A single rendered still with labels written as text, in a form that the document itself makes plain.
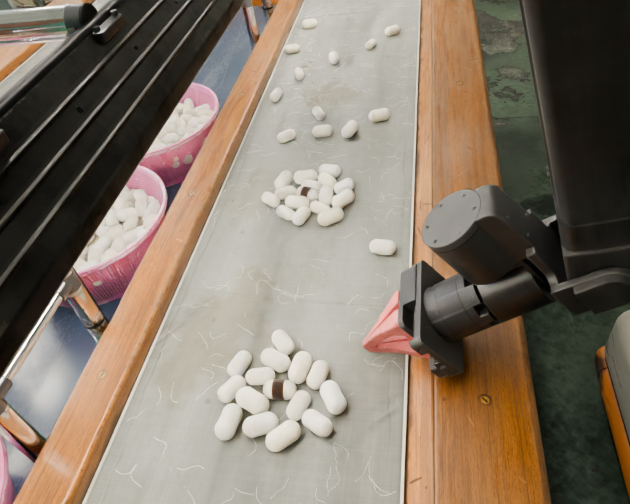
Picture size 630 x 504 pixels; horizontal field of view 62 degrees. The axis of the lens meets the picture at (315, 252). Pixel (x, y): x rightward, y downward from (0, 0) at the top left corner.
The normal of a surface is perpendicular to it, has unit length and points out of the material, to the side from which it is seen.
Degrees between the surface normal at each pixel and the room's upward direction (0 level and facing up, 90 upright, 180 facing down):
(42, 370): 0
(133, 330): 0
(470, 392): 0
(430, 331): 51
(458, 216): 38
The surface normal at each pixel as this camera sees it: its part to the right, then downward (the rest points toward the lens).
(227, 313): -0.13, -0.71
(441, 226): -0.72, -0.54
